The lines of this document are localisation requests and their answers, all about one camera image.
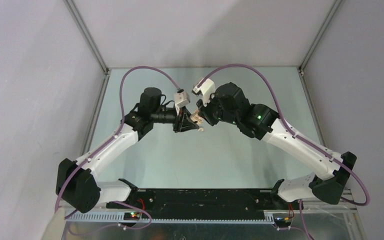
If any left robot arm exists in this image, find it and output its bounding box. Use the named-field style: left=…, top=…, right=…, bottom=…
left=55, top=87, right=200, bottom=214

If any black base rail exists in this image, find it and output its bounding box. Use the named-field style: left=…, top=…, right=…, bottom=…
left=125, top=188, right=299, bottom=221

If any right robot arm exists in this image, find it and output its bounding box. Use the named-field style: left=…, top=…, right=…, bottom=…
left=192, top=79, right=357, bottom=209

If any aluminium frame rail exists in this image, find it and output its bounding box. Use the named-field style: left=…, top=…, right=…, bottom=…
left=56, top=188, right=359, bottom=226

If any white earbud charging case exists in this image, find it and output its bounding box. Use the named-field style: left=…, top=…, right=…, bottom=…
left=190, top=109, right=204, bottom=126

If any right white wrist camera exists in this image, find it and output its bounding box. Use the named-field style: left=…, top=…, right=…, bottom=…
left=191, top=78, right=216, bottom=107

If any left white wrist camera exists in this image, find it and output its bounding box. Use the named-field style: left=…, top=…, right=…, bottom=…
left=173, top=89, right=191, bottom=115

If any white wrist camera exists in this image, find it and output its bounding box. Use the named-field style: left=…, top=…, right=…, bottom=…
left=191, top=78, right=216, bottom=107
left=173, top=89, right=191, bottom=115

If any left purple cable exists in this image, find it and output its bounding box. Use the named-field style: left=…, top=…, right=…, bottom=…
left=54, top=66, right=183, bottom=215

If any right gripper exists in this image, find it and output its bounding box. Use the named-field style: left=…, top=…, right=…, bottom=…
left=196, top=91, right=239, bottom=127

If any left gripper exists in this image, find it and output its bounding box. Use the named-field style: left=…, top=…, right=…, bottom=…
left=151, top=104, right=199, bottom=133

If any purple cable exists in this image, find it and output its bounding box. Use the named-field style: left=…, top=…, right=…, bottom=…
left=54, top=66, right=183, bottom=215
left=196, top=63, right=371, bottom=207

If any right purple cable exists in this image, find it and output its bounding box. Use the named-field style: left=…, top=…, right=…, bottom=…
left=196, top=63, right=371, bottom=207

